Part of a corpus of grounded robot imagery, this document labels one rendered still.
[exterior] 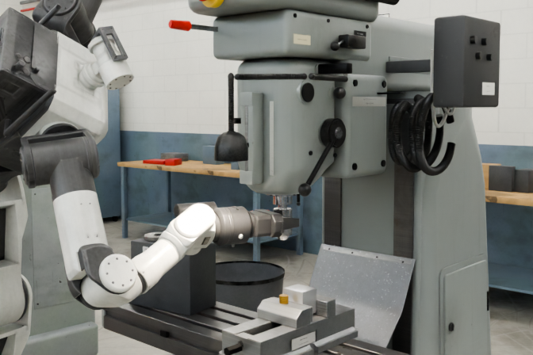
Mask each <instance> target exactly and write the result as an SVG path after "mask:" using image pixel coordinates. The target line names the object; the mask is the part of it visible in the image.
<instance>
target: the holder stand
mask: <svg viewBox="0 0 533 355"><path fill-rule="evenodd" d="M161 234H162V232H152V233H148V234H146V235H144V238H142V239H135V240H132V241H131V260H132V259H133V258H134V257H135V256H137V255H139V254H142V253H143V252H144V251H145V250H146V249H148V248H149V247H150V246H152V245H153V244H154V243H155V242H157V241H158V239H159V237H160V235H161ZM132 303H134V304H138V305H142V306H145V307H153V308H157V309H160V310H164V311H172V312H175V313H179V314H184V315H193V314H196V313H198V312H200V311H204V310H205V309H207V308H210V307H213V306H215V305H216V244H215V243H214V242H211V243H210V244H209V245H208V246H207V247H206V248H201V250H200V251H199V252H198V253H197V254H195V255H185V256H184V258H183V259H182V260H180V261H179V262H178V263H177V264H176V265H174V266H173V267H172V268H171V269H170V270H169V271H167V272H166V273H165V274H164V275H163V276H162V277H161V278H160V280H159V281H158V283H157V284H155V285H154V286H153V287H152V288H151V289H149V290H148V291H147V292H146V293H144V294H141V295H140V296H137V297H136V298H135V299H134V300H132Z"/></svg>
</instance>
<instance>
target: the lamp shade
mask: <svg viewBox="0 0 533 355"><path fill-rule="evenodd" d="M247 160H248V145H247V141H246V139H245V137H244V136H243V135H241V134H240V133H239V132H236V131H226V132H223V133H222V134H221V135H219V136H218V137H217V141H216V144H215V147H214V161H220V162H241V161H247Z"/></svg>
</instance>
